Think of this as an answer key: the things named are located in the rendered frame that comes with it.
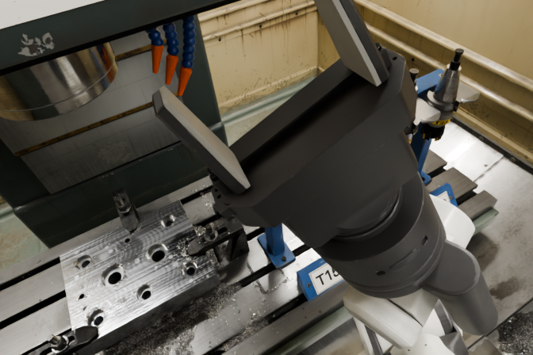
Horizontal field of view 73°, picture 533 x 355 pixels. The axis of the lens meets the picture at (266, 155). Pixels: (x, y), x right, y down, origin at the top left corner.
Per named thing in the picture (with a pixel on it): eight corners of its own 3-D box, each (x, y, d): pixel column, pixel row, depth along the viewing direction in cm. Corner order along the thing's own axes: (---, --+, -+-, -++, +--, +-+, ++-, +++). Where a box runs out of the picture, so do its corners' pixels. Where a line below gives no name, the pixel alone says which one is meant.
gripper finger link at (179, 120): (170, 107, 15) (253, 188, 19) (161, 79, 17) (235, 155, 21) (140, 131, 15) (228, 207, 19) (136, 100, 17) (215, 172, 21)
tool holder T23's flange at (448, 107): (440, 93, 77) (443, 83, 76) (464, 108, 74) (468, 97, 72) (418, 104, 76) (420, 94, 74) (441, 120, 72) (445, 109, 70)
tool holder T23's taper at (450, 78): (443, 87, 75) (452, 58, 70) (461, 97, 72) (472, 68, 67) (427, 94, 74) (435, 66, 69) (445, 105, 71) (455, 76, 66)
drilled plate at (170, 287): (220, 284, 79) (216, 272, 75) (86, 359, 71) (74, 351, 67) (184, 211, 94) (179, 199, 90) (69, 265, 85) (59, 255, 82)
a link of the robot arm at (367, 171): (194, 149, 24) (283, 231, 31) (233, 257, 16) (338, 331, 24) (346, 27, 23) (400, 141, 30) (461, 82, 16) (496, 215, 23)
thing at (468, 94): (484, 97, 74) (485, 93, 74) (465, 106, 73) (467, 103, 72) (456, 81, 79) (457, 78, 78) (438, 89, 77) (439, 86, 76)
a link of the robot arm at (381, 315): (390, 208, 31) (387, 246, 43) (335, 298, 29) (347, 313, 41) (467, 249, 28) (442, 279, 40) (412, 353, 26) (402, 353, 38)
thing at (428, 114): (446, 116, 71) (446, 113, 70) (425, 127, 69) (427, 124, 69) (418, 99, 75) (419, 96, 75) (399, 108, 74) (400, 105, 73)
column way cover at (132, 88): (197, 136, 119) (148, -29, 82) (47, 200, 105) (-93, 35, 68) (192, 127, 122) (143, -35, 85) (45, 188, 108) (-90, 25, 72)
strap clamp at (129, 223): (152, 247, 91) (132, 213, 81) (139, 253, 90) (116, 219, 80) (138, 211, 100) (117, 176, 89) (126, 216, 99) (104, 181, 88)
